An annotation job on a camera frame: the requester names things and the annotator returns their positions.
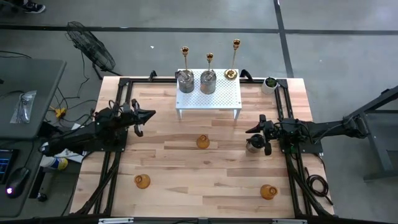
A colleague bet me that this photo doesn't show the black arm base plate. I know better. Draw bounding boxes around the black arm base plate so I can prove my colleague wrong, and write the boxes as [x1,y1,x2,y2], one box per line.
[279,136,324,156]
[90,129,129,152]

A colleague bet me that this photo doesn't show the white printed card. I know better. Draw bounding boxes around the white printed card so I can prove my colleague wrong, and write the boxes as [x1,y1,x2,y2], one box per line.
[57,148,86,163]

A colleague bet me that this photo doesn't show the person's shoe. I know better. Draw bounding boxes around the person's shoe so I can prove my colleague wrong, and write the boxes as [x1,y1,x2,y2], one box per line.
[21,0,46,14]

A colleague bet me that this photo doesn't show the candle tin green tag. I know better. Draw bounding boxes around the candle tin green tag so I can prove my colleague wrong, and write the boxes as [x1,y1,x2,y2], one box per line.
[245,133,266,154]

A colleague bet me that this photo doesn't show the silver metal bracket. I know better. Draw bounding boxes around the silver metal bracket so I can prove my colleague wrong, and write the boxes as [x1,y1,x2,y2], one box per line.
[272,218,308,224]
[98,217,134,224]

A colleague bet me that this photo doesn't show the grey metal stand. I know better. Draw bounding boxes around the grey metal stand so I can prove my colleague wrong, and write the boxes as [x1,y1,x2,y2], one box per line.
[341,85,398,181]

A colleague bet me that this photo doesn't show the white bottle yellow cap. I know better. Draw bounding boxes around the white bottle yellow cap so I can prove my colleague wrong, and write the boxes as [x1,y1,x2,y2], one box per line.
[39,155,68,171]

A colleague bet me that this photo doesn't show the laptop screen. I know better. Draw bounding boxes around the laptop screen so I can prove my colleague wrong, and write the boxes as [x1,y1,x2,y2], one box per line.
[0,148,18,184]

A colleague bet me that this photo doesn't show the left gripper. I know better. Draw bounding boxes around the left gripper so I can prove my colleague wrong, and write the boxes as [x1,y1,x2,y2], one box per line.
[119,98,157,138]

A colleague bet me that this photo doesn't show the black cable bundle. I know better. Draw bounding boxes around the black cable bundle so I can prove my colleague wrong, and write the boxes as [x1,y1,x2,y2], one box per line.
[285,154,331,217]
[74,152,123,216]

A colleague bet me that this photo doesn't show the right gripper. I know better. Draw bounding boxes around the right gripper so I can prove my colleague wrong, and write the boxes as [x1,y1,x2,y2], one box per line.
[245,114,282,157]

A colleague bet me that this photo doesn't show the tall brass candlestick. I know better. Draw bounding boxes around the tall brass candlestick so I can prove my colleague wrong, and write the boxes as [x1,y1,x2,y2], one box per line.
[224,38,242,80]

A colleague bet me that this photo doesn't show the amber glass candle holder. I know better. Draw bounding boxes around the amber glass candle holder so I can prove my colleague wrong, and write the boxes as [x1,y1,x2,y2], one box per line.
[134,174,152,190]
[196,134,211,150]
[260,184,279,200]

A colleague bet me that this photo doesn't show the dark grey work surface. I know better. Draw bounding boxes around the dark grey work surface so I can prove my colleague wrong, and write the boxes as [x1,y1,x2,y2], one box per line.
[0,139,43,218]

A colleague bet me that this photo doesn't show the grey desk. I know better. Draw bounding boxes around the grey desk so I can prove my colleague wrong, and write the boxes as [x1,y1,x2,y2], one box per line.
[0,57,67,140]

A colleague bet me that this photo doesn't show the candle tin orange label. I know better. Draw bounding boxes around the candle tin orange label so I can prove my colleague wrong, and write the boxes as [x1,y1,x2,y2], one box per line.
[200,70,218,95]

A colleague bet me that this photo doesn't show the clear plastic bag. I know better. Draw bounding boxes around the clear plastic bag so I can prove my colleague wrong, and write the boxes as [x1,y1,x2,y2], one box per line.
[10,90,37,124]

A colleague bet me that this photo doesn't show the white pot with plant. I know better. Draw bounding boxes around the white pot with plant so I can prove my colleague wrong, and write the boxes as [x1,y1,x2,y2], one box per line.
[261,76,279,95]

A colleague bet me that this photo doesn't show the candle tin brown tag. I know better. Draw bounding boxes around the candle tin brown tag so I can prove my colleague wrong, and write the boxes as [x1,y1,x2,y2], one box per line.
[177,70,195,94]

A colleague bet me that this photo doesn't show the black floor fan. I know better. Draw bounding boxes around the black floor fan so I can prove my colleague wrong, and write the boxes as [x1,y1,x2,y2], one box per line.
[65,21,123,80]

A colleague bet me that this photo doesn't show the coiled black cable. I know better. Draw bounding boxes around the coiled black cable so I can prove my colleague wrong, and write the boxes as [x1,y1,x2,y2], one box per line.
[305,167,334,206]

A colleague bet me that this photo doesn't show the medium brass candlestick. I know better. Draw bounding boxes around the medium brass candlestick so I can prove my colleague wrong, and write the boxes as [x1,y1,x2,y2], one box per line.
[181,46,190,73]

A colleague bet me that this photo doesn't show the short brass candlestick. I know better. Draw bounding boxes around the short brass candlestick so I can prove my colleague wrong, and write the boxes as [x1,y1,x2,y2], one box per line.
[206,52,215,73]

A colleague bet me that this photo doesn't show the black aluminium table frame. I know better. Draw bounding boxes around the black aluminium table frame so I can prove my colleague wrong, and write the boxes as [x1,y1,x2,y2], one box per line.
[70,77,335,218]

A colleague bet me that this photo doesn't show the yellow cable connector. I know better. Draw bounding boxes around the yellow cable connector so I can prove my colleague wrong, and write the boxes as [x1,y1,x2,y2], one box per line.
[49,106,68,119]

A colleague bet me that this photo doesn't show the white perforated metal shelf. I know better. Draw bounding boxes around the white perforated metal shelf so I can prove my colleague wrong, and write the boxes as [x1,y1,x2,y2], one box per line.
[175,68,243,121]

